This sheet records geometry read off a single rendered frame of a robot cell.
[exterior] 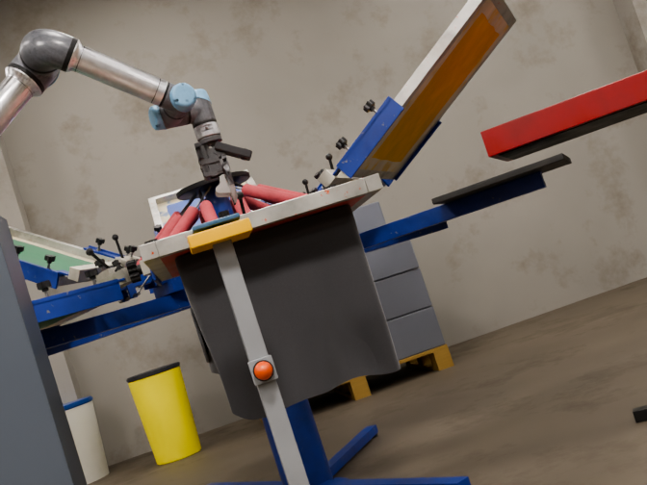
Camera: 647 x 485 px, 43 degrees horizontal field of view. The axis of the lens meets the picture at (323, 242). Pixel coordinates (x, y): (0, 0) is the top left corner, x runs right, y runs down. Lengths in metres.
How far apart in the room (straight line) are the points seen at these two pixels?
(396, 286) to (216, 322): 3.70
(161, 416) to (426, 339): 1.84
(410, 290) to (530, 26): 3.00
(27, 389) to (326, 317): 0.73
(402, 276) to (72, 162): 2.79
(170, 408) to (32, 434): 3.51
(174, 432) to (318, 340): 3.66
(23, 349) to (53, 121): 4.85
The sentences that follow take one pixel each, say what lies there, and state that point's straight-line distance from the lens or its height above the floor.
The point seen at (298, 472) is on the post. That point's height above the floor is 0.43.
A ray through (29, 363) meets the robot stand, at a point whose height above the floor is 0.82.
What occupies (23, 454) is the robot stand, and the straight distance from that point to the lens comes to 2.09.
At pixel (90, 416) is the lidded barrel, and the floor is 0.43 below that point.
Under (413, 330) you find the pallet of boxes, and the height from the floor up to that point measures 0.31.
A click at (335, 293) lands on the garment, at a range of 1.99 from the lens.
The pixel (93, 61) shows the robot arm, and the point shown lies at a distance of 2.35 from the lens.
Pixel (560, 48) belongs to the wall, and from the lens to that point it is 7.68.
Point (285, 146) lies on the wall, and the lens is 6.75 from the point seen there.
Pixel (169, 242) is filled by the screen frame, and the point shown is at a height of 0.98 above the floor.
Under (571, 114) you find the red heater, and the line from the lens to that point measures 2.76.
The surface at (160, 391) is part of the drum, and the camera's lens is 5.54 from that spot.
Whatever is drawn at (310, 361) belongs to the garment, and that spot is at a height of 0.61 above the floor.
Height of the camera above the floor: 0.77
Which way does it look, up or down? 3 degrees up
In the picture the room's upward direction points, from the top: 18 degrees counter-clockwise
